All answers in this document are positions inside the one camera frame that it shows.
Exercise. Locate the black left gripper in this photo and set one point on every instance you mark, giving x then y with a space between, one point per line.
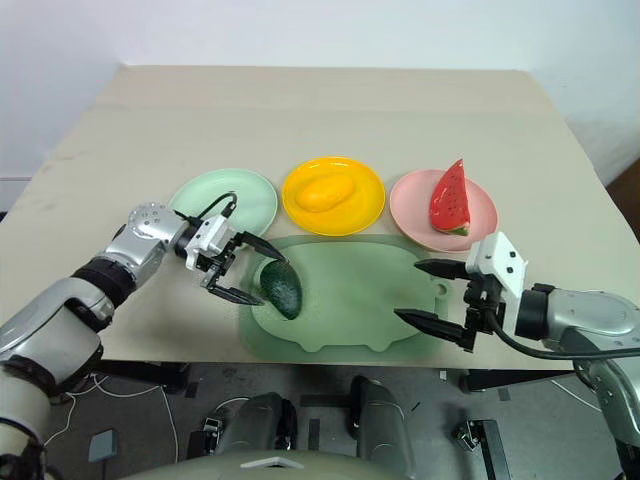
223 264

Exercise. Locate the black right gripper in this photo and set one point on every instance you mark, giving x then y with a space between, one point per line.
484 296

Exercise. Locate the dark green avocado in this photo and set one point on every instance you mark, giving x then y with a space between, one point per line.
284 292

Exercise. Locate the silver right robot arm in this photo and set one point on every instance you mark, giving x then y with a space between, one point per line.
590 320

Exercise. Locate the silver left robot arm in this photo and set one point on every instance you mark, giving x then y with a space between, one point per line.
135 250

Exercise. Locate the green plate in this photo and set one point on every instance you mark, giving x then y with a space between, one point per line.
255 200

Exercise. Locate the pink plate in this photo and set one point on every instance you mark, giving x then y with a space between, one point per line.
410 205

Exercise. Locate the yellow plate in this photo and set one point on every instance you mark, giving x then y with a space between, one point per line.
350 222

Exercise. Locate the green cutting board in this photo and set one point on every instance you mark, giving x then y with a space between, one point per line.
350 300

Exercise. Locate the red watermelon slice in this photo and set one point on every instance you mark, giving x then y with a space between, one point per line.
450 205

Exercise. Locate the yellow mango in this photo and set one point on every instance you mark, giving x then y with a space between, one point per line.
325 194

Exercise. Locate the dark rounded robot leg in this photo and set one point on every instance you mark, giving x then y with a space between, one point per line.
255 420
382 425

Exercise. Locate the black table foot with caster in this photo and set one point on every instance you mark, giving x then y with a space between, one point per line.
487 445

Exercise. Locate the grey box on floor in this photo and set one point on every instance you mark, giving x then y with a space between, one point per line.
102 446

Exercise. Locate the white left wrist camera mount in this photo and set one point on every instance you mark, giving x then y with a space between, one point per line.
212 235

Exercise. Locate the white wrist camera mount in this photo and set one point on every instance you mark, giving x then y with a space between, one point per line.
212 235
500 256

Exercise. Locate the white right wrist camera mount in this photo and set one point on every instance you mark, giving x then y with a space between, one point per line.
500 256

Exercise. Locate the black table frame bar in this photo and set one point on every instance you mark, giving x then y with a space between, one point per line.
515 381
145 374

